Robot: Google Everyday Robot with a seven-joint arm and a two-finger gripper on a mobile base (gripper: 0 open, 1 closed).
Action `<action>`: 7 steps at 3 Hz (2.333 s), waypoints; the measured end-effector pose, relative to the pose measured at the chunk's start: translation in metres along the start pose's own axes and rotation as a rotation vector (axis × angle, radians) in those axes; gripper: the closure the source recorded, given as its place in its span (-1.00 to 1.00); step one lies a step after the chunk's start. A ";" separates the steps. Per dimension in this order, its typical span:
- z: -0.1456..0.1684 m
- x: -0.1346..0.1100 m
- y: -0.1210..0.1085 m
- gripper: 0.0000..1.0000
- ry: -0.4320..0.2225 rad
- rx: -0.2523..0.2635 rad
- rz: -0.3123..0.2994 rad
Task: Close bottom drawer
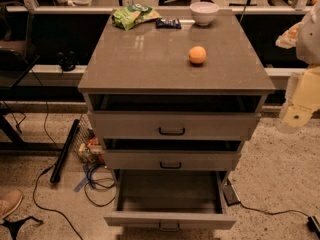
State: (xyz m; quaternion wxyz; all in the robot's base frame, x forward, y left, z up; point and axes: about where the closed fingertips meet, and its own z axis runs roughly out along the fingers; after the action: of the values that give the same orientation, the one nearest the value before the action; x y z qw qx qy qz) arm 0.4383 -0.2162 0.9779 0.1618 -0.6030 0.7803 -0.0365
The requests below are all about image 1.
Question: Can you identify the white and yellow gripper body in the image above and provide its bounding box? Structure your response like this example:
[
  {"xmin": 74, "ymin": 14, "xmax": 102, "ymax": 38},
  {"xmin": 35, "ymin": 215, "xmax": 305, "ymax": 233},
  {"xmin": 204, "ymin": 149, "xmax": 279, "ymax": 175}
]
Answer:
[{"xmin": 276, "ymin": 65, "xmax": 320, "ymax": 134}]

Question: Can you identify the grey bottom drawer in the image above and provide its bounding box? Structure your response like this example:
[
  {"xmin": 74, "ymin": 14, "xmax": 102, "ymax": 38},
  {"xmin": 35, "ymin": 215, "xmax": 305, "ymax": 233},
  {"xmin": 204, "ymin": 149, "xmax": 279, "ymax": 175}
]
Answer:
[{"xmin": 105, "ymin": 170, "xmax": 236, "ymax": 232}]

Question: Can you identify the grey drawer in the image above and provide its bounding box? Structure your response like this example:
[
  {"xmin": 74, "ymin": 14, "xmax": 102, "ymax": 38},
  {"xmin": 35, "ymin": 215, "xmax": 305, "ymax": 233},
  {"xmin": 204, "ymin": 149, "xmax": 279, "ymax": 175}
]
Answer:
[
  {"xmin": 104, "ymin": 150, "xmax": 241, "ymax": 171},
  {"xmin": 88, "ymin": 111, "xmax": 260, "ymax": 141},
  {"xmin": 105, "ymin": 170, "xmax": 236, "ymax": 232}
]

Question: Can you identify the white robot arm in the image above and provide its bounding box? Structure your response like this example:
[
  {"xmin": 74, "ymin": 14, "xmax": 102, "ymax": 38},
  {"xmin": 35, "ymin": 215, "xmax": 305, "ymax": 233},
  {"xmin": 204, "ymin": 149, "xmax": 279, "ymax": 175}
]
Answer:
[{"xmin": 276, "ymin": 2, "xmax": 320, "ymax": 134}]

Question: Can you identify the grey drawer cabinet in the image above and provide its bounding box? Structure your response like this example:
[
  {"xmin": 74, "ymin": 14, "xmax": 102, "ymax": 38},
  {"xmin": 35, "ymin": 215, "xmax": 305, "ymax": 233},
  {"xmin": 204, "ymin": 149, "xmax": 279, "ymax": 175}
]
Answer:
[{"xmin": 77, "ymin": 8, "xmax": 277, "ymax": 185}]

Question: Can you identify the grey middle drawer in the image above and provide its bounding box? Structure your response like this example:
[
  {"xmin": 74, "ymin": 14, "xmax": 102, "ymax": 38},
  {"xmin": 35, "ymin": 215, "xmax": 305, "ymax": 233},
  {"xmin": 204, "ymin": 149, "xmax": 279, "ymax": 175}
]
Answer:
[{"xmin": 104, "ymin": 150, "xmax": 241, "ymax": 171}]

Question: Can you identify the grey top drawer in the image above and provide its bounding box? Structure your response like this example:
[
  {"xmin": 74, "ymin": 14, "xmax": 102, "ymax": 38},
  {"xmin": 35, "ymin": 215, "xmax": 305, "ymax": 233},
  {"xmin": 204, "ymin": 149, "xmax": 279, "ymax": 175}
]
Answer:
[{"xmin": 88, "ymin": 111, "xmax": 260, "ymax": 141}]

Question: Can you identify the orange fruit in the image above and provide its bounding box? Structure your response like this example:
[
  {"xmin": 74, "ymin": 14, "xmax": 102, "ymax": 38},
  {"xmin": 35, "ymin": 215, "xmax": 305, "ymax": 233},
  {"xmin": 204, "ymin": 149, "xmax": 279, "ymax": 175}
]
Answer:
[{"xmin": 189, "ymin": 46, "xmax": 207, "ymax": 64}]

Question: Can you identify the small black floor box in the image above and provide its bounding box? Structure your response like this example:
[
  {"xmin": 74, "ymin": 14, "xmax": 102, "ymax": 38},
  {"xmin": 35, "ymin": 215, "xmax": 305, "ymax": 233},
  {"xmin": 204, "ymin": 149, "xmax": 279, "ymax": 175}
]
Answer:
[{"xmin": 223, "ymin": 185, "xmax": 240, "ymax": 206}]

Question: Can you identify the black power adapter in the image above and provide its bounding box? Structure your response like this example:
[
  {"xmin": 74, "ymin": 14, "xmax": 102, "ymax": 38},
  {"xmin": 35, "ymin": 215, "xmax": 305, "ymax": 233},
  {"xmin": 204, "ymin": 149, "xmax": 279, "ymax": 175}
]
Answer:
[{"xmin": 307, "ymin": 216, "xmax": 320, "ymax": 239}]

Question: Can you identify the white bowl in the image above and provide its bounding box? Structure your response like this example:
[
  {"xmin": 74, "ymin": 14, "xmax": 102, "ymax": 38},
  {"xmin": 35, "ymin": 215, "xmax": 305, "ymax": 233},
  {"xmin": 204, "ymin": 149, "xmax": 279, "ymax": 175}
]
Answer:
[{"xmin": 189, "ymin": 2, "xmax": 220, "ymax": 26}]

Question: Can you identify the dark blue snack packet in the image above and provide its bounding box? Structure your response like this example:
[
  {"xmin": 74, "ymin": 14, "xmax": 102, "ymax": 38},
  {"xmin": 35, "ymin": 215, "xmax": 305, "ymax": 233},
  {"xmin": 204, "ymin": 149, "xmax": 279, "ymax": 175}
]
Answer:
[{"xmin": 156, "ymin": 19, "xmax": 181, "ymax": 29}]

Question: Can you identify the green chip bag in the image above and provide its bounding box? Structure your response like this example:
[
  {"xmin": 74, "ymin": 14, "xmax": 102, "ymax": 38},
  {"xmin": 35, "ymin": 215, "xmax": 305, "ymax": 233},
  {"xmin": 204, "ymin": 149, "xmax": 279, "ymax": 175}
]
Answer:
[{"xmin": 112, "ymin": 4, "xmax": 162, "ymax": 30}]

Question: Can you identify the colourful items pile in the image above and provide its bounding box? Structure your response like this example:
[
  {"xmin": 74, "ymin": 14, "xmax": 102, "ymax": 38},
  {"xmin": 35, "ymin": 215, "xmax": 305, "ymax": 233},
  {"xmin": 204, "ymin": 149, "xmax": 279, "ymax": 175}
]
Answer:
[{"xmin": 77, "ymin": 137, "xmax": 104, "ymax": 164}]

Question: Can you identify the blue tape strip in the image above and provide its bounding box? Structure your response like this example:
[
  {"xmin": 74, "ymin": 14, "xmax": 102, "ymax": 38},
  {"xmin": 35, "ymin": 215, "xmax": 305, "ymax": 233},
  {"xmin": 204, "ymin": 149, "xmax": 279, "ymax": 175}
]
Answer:
[{"xmin": 73, "ymin": 164, "xmax": 97, "ymax": 192}]

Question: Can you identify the black tube on floor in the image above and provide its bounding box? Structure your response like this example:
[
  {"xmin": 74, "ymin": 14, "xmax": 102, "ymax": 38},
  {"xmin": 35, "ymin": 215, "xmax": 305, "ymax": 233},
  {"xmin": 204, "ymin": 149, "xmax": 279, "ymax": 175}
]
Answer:
[{"xmin": 49, "ymin": 119, "xmax": 80, "ymax": 184}]

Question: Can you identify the black headset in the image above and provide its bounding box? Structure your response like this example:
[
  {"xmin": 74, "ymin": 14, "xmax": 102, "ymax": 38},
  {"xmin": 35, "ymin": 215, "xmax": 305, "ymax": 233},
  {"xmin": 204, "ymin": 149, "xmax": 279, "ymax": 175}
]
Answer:
[{"xmin": 57, "ymin": 51, "xmax": 78, "ymax": 72}]

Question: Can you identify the tan shoe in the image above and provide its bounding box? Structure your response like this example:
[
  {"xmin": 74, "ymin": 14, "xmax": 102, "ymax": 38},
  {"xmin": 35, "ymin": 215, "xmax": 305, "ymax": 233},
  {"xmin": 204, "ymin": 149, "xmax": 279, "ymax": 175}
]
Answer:
[{"xmin": 0, "ymin": 190, "xmax": 23, "ymax": 219}]

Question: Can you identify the black tripod foot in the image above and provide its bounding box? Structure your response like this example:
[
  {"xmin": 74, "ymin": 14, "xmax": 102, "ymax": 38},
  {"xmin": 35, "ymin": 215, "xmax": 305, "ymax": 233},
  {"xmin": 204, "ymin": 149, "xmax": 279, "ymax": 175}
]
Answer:
[{"xmin": 0, "ymin": 216, "xmax": 43, "ymax": 240}]

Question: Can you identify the black floor cable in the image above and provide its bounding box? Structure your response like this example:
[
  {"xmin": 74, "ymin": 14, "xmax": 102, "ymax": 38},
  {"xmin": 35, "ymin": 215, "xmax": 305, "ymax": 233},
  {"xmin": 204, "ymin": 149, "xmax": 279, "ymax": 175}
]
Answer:
[{"xmin": 32, "ymin": 163, "xmax": 84, "ymax": 240}]

